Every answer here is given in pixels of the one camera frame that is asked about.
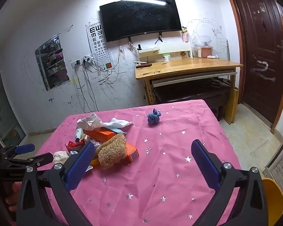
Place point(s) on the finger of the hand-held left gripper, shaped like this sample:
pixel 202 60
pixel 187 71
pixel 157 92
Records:
pixel 24 148
pixel 39 159

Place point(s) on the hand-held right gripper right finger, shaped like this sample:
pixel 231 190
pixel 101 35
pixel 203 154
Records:
pixel 205 164

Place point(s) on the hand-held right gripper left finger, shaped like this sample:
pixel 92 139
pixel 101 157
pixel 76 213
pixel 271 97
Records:
pixel 80 167

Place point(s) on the white paper ball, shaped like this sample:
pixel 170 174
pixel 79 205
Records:
pixel 60 157

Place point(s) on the red snack wrapper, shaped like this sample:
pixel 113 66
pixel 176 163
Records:
pixel 74 146

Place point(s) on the small orange box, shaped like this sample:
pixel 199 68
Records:
pixel 132 153

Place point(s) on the white tissue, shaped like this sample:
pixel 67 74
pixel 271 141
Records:
pixel 118 123

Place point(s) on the yellow plastic bucket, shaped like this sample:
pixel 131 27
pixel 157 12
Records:
pixel 273 197

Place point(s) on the person's left hand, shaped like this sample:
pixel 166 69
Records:
pixel 12 201

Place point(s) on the orange yellow packet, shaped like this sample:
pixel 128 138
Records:
pixel 94 162

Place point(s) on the glass sliding door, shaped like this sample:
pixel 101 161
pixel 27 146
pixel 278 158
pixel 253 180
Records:
pixel 10 115

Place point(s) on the printed plastic wrapper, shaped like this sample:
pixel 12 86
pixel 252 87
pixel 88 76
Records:
pixel 95 143

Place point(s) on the white tube black cap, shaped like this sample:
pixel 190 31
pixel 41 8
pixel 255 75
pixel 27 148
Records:
pixel 78 133

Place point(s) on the tan loofah sponge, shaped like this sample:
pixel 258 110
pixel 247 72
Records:
pixel 113 150

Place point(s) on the large orange box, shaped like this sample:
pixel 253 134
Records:
pixel 100 134

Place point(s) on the white plastic wrapper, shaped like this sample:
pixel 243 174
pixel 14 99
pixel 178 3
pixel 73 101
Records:
pixel 89 121

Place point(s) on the pink star tablecloth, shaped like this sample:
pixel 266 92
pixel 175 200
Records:
pixel 155 169

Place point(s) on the blue face mask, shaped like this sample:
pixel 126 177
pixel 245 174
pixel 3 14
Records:
pixel 118 130

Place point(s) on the blue crocheted ball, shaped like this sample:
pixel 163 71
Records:
pixel 153 118

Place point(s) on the dark leather bench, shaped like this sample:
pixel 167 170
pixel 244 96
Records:
pixel 191 91

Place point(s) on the white louvered door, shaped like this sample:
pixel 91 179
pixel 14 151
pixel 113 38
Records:
pixel 280 169

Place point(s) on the wooden desk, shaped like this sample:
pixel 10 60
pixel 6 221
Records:
pixel 191 66

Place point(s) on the white cloth roll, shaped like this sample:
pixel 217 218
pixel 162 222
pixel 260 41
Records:
pixel 213 56

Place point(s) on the white power strip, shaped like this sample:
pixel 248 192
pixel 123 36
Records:
pixel 88 58

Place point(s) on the white jar green label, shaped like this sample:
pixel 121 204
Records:
pixel 166 58

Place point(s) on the clear plastic container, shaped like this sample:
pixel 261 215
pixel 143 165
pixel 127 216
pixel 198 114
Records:
pixel 202 48

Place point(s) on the dark flat tool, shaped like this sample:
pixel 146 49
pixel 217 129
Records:
pixel 143 65

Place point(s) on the white desk shelf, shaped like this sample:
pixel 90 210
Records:
pixel 165 48

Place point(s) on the dark brown door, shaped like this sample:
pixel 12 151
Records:
pixel 257 51

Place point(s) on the eye chart poster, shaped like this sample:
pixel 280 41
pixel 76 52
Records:
pixel 96 42

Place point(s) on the dark shelf wall poster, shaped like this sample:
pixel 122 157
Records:
pixel 51 63

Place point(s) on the black wall television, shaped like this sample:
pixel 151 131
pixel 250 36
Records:
pixel 141 16

